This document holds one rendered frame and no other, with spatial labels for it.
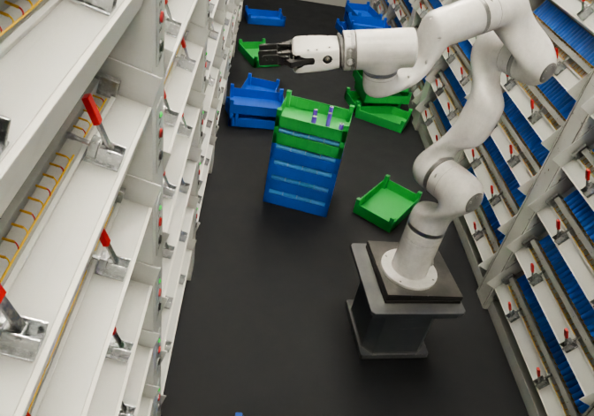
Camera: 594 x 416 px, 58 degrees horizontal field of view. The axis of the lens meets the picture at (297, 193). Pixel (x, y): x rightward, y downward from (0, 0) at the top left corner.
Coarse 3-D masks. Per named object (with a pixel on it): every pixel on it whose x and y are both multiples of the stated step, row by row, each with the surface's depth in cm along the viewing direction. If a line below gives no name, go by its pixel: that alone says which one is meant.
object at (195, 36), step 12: (192, 24) 141; (192, 36) 143; (204, 36) 143; (192, 48) 141; (180, 72) 128; (192, 72) 131; (168, 84) 122; (180, 84) 124; (168, 96) 118; (180, 96) 120; (180, 108) 117; (168, 132) 107; (168, 144) 105; (168, 156) 94
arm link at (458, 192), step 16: (448, 160) 154; (432, 176) 153; (448, 176) 150; (464, 176) 149; (432, 192) 155; (448, 192) 149; (464, 192) 147; (480, 192) 148; (416, 208) 163; (432, 208) 158; (448, 208) 150; (464, 208) 148; (416, 224) 162; (432, 224) 159; (448, 224) 161
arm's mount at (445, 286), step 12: (372, 252) 182; (384, 252) 183; (372, 264) 180; (444, 264) 183; (384, 276) 172; (444, 276) 178; (384, 288) 169; (396, 288) 169; (432, 288) 172; (444, 288) 173; (456, 288) 174; (384, 300) 169; (396, 300) 168; (408, 300) 169; (420, 300) 170; (432, 300) 171; (444, 300) 172; (456, 300) 173
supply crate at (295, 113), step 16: (288, 96) 232; (288, 112) 232; (304, 112) 234; (320, 112) 235; (336, 112) 234; (352, 112) 230; (288, 128) 220; (304, 128) 219; (320, 128) 217; (336, 128) 227
